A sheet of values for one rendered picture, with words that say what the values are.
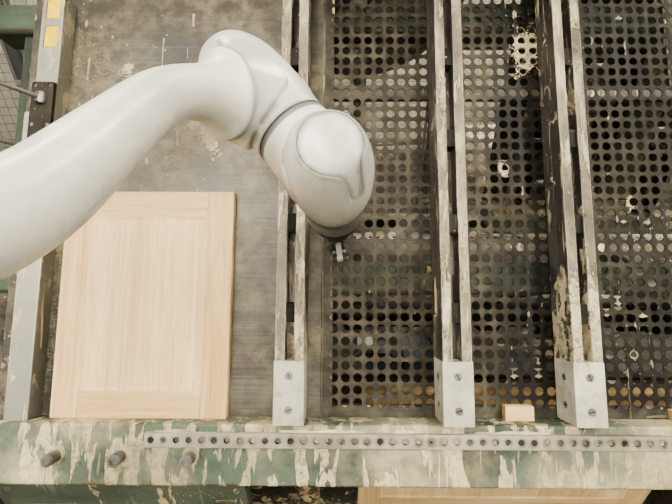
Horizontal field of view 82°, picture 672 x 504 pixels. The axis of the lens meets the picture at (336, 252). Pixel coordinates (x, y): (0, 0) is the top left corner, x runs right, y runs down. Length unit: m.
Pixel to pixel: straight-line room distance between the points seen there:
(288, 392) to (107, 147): 0.61
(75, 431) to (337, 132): 0.81
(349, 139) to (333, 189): 0.05
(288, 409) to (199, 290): 0.32
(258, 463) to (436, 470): 0.35
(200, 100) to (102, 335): 0.66
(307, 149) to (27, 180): 0.23
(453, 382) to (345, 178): 0.54
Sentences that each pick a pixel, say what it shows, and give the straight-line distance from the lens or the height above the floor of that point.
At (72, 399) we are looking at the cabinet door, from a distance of 1.04.
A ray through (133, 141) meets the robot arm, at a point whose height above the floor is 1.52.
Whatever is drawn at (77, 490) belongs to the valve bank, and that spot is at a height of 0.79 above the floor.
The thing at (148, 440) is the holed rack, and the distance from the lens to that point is 0.94.
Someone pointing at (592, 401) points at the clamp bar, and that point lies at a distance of 0.96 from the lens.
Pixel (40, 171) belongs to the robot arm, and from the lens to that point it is 0.29.
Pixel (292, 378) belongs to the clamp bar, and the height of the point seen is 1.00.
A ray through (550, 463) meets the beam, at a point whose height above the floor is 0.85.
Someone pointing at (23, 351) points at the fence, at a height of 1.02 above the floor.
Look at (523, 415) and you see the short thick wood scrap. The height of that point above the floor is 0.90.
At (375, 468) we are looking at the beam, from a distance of 0.89.
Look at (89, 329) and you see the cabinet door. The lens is 1.01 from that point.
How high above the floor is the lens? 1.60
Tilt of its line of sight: 29 degrees down
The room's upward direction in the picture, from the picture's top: straight up
